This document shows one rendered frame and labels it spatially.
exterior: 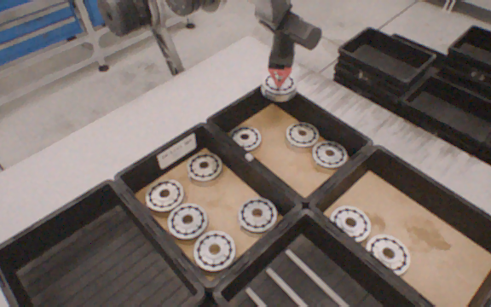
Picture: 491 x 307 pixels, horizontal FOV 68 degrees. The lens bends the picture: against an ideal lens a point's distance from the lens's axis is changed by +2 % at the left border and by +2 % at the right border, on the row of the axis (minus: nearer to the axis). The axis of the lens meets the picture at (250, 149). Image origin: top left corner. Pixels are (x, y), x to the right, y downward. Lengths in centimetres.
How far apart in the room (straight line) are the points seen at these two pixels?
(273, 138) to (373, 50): 121
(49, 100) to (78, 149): 146
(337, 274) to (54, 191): 91
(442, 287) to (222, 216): 55
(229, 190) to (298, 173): 21
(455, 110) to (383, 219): 123
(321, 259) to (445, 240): 32
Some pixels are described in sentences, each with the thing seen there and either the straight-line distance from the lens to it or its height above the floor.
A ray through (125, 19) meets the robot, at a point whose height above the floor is 90.
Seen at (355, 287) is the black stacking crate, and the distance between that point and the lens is 94.
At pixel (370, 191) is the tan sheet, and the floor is 83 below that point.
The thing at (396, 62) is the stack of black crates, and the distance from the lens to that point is 217.
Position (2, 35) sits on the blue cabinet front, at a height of 48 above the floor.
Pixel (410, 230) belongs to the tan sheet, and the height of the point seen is 83.
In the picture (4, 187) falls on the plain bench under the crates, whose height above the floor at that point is 70.
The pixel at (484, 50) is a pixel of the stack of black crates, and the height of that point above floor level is 49.
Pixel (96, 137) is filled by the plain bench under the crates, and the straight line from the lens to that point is 144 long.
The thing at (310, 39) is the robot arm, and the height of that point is 119.
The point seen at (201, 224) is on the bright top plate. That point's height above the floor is 86.
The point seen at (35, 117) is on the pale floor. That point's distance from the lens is 277.
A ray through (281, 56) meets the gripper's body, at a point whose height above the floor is 111.
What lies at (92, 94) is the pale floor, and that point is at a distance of 278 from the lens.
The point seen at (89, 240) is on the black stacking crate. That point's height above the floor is 83.
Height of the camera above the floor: 168
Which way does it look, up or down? 50 degrees down
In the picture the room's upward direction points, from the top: straight up
